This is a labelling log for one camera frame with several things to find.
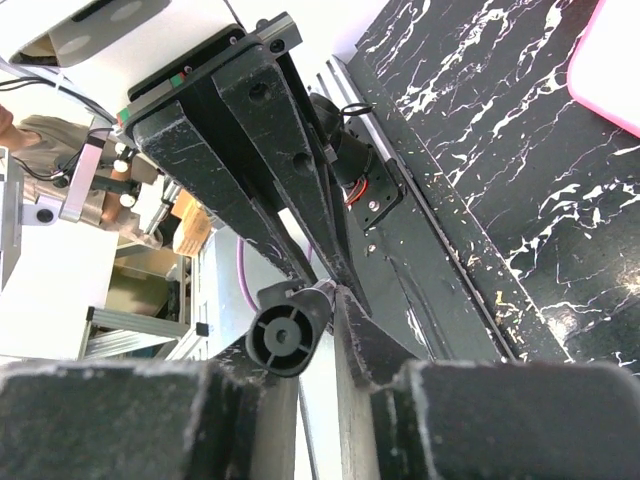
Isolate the pink framed whiteboard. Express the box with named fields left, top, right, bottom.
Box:
left=567, top=0, right=639, bottom=136

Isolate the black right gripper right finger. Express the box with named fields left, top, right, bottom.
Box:
left=334, top=287, right=639, bottom=479

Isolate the black whiteboard marker pen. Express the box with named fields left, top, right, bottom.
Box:
left=245, top=279, right=337, bottom=378

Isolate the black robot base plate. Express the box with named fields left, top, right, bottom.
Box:
left=312, top=59, right=569, bottom=363

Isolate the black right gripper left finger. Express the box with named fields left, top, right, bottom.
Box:
left=1, top=331, right=299, bottom=479

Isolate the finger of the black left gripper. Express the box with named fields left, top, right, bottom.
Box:
left=214, top=62, right=370, bottom=311
left=131, top=102, right=315, bottom=285

